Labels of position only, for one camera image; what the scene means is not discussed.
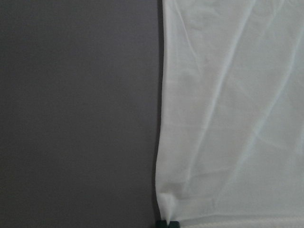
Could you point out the cream long-sleeve printed shirt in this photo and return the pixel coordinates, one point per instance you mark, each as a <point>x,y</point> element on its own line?
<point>231,148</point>

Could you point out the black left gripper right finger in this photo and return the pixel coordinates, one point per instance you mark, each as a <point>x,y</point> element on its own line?
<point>174,224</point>

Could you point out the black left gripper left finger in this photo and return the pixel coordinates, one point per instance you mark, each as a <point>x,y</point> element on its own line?
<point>161,224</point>

